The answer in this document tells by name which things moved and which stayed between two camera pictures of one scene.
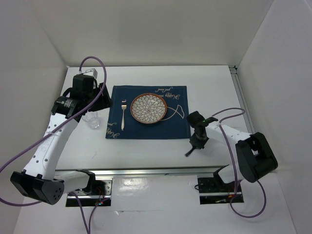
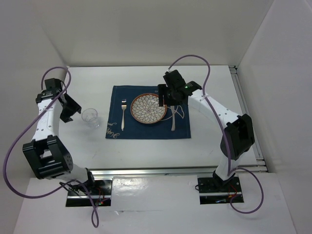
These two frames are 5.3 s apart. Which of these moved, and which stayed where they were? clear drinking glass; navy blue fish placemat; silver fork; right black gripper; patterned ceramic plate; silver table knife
Moved: right black gripper; silver table knife
Stayed: patterned ceramic plate; clear drinking glass; silver fork; navy blue fish placemat
